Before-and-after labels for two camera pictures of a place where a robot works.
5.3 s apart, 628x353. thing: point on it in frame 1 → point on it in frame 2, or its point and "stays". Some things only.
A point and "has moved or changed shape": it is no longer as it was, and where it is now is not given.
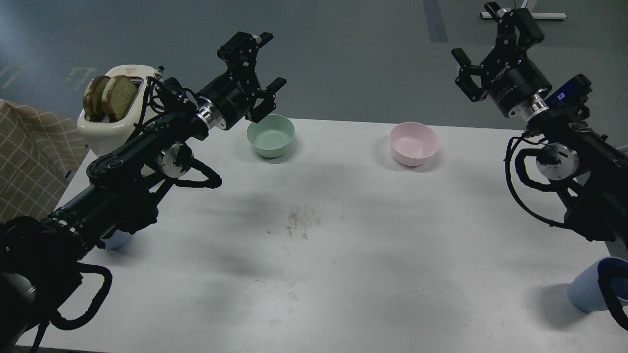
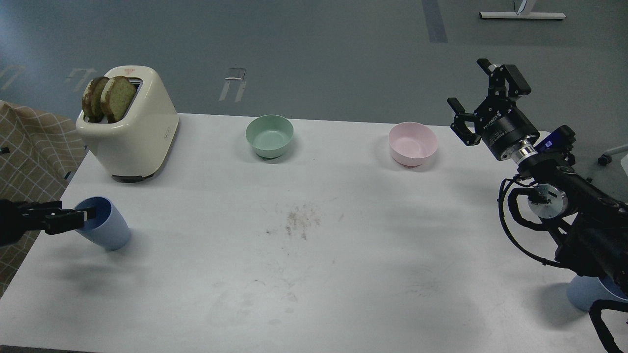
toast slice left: [92, 104] stays
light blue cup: [586, 293] has moved or changed shape
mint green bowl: [272, 137] stays
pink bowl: [413, 143] stays
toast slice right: [118, 94] stays
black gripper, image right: [510, 76] → [500, 121]
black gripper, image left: [225, 103] → [34, 215]
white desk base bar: [537, 15] stays
